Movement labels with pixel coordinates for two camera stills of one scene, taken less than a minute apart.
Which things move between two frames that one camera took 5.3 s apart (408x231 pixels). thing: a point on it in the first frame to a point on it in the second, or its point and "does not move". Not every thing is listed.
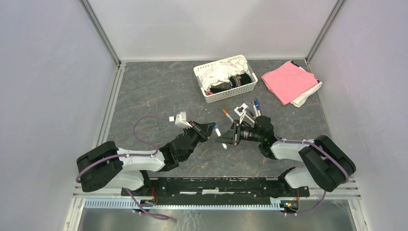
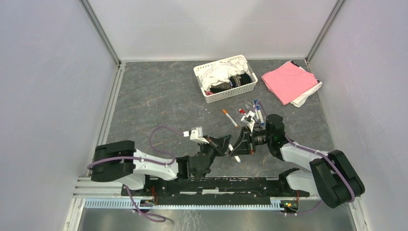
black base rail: (216, 189) does not move
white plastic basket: (226, 79) does not move
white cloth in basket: (221, 71) does not move
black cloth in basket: (235, 81) does not move
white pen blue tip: (219, 134) to (236, 157)
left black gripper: (203, 130) to (219, 147)
